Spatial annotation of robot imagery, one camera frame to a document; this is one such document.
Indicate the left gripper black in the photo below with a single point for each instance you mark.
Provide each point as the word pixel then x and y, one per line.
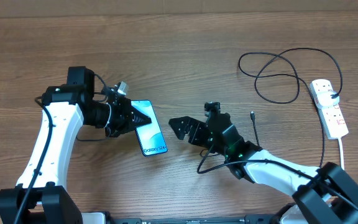
pixel 125 123

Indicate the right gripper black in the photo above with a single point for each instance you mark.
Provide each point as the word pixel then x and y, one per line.
pixel 188 122

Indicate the Galaxy smartphone blue screen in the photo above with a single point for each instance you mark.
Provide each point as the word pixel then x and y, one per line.
pixel 150 136

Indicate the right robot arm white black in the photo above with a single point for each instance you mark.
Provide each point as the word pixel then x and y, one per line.
pixel 324 194

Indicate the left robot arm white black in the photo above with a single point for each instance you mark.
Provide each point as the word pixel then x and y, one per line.
pixel 40 194

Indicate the white charger plug adapter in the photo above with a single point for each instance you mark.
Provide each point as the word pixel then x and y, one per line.
pixel 324 99

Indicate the white power strip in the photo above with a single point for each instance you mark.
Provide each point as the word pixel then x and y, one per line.
pixel 332 118

